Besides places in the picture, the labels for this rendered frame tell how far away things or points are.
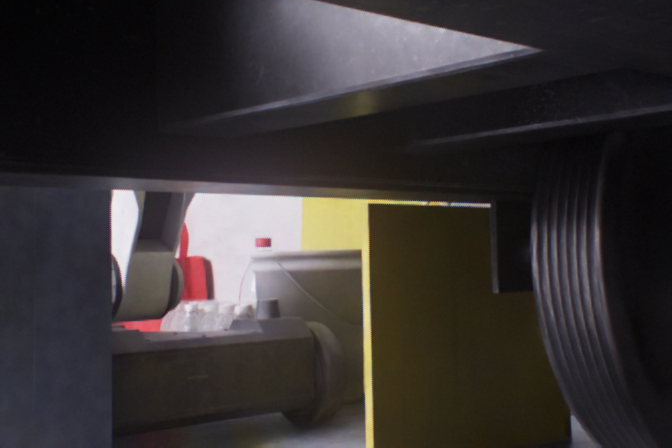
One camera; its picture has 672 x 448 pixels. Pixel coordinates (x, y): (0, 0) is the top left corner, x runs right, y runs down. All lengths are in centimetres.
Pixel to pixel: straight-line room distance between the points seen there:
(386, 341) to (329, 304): 70
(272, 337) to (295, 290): 35
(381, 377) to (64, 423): 47
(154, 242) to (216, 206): 98
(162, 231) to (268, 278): 33
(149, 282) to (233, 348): 26
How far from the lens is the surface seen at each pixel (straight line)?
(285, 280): 217
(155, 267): 194
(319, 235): 251
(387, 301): 148
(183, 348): 172
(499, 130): 113
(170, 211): 195
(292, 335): 185
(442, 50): 75
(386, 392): 148
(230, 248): 287
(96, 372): 129
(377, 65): 80
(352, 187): 122
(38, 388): 126
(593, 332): 117
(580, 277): 115
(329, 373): 188
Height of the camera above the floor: 32
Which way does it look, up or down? 3 degrees up
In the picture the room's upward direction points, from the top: 1 degrees counter-clockwise
